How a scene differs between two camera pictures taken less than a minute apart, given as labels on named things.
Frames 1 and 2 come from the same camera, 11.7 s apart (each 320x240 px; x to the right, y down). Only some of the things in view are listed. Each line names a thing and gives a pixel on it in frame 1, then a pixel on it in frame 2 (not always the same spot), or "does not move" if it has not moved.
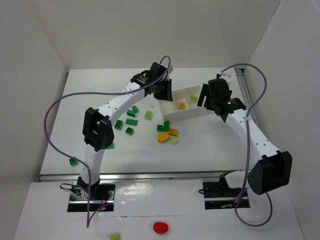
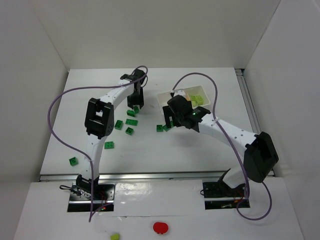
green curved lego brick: (135, 109) does not move
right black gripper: (207, 95) -> (169, 113)
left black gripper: (163, 88) -> (136, 99)
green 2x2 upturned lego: (119, 124) does not move
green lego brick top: (131, 113) does not move
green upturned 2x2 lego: (160, 128) does not move
